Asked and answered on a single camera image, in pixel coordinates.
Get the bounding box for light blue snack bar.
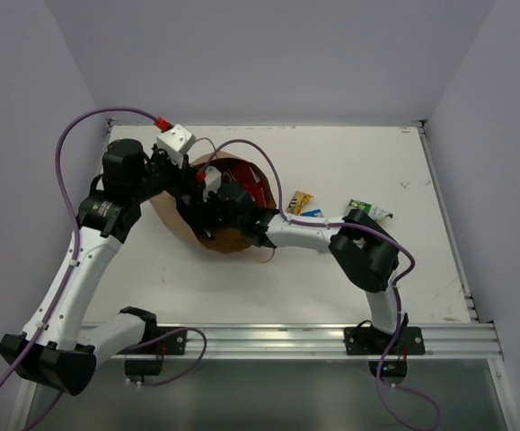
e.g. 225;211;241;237
301;209;324;218

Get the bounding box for purple cable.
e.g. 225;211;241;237
0;106;207;431
203;138;443;431

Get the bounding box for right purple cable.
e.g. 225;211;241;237
203;138;443;431

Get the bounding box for red Chuba chips bag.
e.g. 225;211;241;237
229;161;267;207

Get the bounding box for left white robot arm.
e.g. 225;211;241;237
0;139;189;396

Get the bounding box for brown paper bag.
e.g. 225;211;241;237
149;151;278;264

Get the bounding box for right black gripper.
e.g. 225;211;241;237
184;181;244;231

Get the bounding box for left black base bracket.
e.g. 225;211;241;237
155;327;188;356

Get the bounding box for right base controller box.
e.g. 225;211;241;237
368;356;408;385

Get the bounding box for left base controller box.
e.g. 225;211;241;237
124;355;163;383

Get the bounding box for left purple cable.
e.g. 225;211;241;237
0;106;207;431

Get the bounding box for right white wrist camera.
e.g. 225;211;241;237
196;166;222;202

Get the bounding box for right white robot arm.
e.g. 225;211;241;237
175;182;408;353

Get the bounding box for right black base bracket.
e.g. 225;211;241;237
343;317;426;356

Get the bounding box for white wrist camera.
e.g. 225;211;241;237
196;166;222;202
154;117;196;168

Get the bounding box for aluminium mounting rail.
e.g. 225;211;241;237
79;321;504;360

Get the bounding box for base controller box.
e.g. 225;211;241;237
368;356;408;385
124;355;163;383

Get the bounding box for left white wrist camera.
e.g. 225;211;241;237
154;117;196;168

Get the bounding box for black base bracket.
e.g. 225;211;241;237
343;317;426;356
155;327;188;356

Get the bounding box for yellow M&M's packet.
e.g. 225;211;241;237
286;190;313;216

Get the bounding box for green white snack packet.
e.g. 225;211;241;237
347;199;393;224

